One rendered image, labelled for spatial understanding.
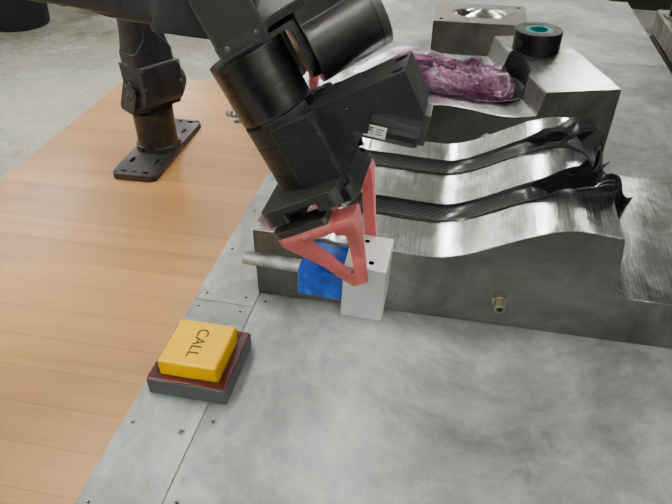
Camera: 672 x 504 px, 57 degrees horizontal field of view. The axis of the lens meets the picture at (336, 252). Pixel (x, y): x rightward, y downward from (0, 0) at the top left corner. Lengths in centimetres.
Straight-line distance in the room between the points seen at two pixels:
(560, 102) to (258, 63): 65
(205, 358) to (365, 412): 16
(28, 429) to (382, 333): 36
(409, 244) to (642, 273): 25
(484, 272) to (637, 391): 19
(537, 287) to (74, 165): 72
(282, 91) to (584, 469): 41
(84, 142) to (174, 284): 43
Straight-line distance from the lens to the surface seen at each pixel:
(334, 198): 44
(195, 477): 57
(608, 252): 65
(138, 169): 99
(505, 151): 81
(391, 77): 43
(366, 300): 53
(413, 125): 44
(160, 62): 97
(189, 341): 63
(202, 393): 61
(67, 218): 93
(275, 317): 69
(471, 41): 145
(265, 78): 44
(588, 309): 69
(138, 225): 88
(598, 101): 104
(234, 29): 42
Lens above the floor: 127
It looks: 37 degrees down
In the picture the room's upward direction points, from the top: straight up
